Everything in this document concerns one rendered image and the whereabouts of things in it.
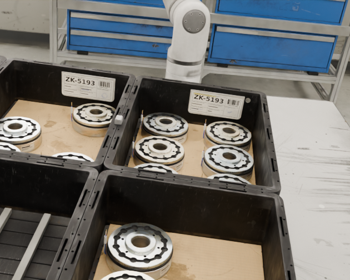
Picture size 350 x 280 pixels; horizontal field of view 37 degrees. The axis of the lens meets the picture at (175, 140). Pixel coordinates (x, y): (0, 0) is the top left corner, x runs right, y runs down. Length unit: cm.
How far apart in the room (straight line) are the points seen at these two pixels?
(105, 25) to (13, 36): 117
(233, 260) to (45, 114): 58
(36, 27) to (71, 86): 269
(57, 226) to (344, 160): 87
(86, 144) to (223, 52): 198
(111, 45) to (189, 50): 169
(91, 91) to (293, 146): 60
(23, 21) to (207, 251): 321
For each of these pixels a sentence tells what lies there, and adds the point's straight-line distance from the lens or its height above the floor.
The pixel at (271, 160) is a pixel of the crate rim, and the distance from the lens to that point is 97.
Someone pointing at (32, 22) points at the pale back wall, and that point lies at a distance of 391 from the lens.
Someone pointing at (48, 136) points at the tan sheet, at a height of 83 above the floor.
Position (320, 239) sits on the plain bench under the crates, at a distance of 118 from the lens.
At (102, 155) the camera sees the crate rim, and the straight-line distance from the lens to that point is 89.
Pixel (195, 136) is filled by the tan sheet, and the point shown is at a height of 83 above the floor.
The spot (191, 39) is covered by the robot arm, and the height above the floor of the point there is 99.
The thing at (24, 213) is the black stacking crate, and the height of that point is 83.
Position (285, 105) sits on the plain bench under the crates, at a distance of 172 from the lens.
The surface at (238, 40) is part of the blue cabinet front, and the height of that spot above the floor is 47.
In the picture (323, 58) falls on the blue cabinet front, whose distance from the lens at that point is 315.
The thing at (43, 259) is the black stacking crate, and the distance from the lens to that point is 84.
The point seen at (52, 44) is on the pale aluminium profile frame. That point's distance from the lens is 299.
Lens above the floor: 141
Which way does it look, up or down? 30 degrees down
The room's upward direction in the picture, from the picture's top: 7 degrees clockwise
